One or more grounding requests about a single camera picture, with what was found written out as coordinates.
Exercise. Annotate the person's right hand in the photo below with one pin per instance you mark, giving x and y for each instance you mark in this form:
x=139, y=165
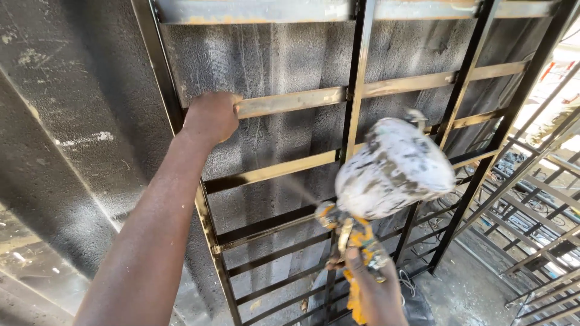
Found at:
x=374, y=294

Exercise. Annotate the person's left hand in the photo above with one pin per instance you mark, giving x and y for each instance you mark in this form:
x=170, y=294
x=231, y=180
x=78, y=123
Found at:
x=210, y=117

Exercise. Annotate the stack of metal grille frames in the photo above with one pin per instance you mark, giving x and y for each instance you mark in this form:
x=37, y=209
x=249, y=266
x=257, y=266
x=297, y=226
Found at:
x=539, y=217

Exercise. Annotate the yellow paint spray gun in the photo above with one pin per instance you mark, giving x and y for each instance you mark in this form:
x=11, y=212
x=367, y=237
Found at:
x=389, y=181

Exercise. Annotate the black metal grille frame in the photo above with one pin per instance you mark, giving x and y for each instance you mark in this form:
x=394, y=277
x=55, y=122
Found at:
x=353, y=136

